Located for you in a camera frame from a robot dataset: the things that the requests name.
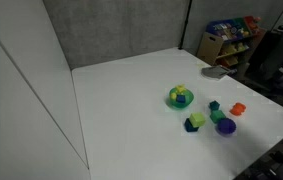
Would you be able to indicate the green translucent bowl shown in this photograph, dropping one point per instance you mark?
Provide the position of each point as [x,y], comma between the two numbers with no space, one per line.
[181,104]

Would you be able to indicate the blue cube toy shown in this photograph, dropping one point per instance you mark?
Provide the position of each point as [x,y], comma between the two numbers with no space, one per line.
[181,98]

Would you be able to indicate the lime green cube block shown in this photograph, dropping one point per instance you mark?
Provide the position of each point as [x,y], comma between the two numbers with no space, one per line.
[197,119]

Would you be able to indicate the toy shelf with bins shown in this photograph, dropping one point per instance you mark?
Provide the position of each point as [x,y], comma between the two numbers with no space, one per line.
[229,40]

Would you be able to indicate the grey metal plate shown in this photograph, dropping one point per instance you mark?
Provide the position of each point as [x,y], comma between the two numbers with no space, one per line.
[214,71]

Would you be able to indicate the teal notched block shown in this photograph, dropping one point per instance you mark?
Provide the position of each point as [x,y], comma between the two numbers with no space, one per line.
[214,105]

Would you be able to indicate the purple round toy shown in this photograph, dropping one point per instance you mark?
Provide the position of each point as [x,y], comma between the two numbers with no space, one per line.
[226,126]

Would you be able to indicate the orange notched toy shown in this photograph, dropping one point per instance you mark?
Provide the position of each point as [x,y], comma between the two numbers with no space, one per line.
[238,109]

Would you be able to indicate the small yellow round toy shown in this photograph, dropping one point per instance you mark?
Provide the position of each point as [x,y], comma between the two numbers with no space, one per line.
[173,96]

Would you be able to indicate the yellow star toy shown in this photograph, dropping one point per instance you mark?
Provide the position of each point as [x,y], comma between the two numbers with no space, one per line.
[180,88]

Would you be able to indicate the black pole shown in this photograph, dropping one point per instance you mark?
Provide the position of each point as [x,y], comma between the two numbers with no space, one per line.
[185,23]

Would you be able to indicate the dark blue block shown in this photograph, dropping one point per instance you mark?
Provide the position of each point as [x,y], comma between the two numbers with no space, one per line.
[189,127]

